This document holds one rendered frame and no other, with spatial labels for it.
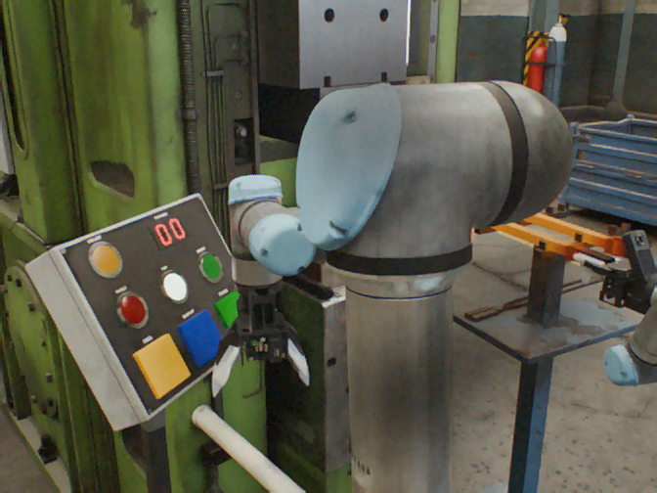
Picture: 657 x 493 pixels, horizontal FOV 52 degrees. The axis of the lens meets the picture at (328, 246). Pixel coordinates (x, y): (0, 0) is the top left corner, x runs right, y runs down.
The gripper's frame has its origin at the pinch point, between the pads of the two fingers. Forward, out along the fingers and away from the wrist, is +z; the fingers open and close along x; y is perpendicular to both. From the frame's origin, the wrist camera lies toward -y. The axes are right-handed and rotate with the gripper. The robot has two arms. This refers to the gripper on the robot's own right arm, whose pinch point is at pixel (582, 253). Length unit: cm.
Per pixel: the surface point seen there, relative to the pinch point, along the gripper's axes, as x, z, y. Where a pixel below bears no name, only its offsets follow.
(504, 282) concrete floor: 154, 175, 100
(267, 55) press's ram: -58, 38, -42
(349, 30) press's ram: -44, 29, -47
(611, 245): 10.4, 0.5, -0.1
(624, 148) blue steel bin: 298, 215, 41
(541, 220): 10.5, 22.3, -0.2
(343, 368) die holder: -48, 22, 26
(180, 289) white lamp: -90, 5, -8
